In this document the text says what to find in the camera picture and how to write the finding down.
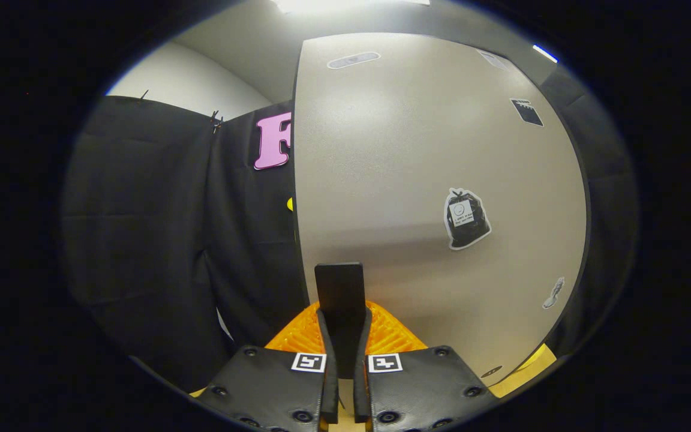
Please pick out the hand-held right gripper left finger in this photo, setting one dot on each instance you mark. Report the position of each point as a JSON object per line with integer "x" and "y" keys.
{"x": 331, "y": 384}

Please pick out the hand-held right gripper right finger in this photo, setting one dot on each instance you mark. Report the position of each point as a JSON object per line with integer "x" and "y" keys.
{"x": 361, "y": 390}

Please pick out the grey cabinet door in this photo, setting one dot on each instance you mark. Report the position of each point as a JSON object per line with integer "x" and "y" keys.
{"x": 411, "y": 150}

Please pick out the black backdrop cloth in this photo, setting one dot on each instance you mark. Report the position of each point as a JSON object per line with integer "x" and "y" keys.
{"x": 141, "y": 210}

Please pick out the ceiling light panel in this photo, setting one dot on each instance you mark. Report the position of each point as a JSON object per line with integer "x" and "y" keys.
{"x": 351, "y": 3}

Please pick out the small ceiling light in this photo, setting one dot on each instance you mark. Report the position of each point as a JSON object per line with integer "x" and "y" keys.
{"x": 544, "y": 53}

